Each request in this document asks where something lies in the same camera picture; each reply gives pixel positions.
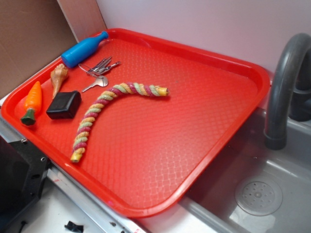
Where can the grey plastic sink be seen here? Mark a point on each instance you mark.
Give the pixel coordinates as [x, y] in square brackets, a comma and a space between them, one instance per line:
[212, 197]

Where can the black rectangular box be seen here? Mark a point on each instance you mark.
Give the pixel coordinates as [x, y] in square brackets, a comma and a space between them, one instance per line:
[65, 105]

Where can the orange toy carrot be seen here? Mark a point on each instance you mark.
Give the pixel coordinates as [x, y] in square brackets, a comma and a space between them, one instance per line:
[32, 104]

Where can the multicolour twisted rope toy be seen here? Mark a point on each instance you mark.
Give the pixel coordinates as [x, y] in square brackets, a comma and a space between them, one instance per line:
[85, 125]

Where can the red plastic tray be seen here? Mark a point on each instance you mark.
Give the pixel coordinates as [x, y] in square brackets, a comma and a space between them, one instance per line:
[144, 153]

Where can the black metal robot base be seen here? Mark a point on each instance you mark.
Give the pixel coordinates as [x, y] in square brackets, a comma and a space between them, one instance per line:
[23, 169]

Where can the grey sink faucet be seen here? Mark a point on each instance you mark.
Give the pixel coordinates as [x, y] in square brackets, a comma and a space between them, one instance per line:
[290, 94]

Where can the tan conch shell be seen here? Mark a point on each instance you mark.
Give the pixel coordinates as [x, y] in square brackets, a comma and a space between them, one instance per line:
[58, 76]

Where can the round sink drain strainer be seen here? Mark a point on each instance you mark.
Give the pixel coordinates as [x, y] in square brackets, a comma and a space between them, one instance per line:
[258, 196]

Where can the small black plastic clip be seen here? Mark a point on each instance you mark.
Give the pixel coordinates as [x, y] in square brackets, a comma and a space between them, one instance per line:
[74, 227]

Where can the silver key bunch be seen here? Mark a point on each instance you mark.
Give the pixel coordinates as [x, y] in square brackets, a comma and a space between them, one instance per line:
[98, 72]

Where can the blue plastic bottle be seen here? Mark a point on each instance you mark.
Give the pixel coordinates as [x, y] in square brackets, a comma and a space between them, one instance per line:
[85, 48]

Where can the aluminium frame rail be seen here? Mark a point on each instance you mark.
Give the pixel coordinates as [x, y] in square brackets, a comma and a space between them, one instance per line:
[104, 218]

